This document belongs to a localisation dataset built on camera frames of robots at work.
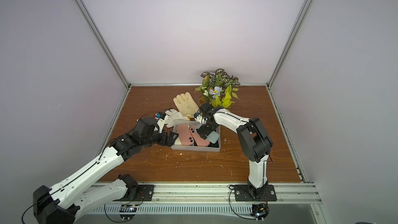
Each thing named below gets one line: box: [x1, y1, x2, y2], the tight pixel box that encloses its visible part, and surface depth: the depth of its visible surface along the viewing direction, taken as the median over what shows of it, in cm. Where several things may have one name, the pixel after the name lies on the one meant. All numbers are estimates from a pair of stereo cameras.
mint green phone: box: [204, 130, 220, 145], surface depth 91 cm
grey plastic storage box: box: [194, 124, 221, 152], surface depth 88 cm
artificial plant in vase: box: [194, 68, 241, 109], surface depth 91 cm
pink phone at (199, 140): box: [189, 124, 210, 147], surface depth 89 cm
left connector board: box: [119, 204, 138, 221], surface depth 72 cm
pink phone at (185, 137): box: [176, 123, 195, 146], surface depth 92 cm
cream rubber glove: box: [173, 91, 199, 118], surface depth 112 cm
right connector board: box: [250, 203, 270, 222], surface depth 71 cm
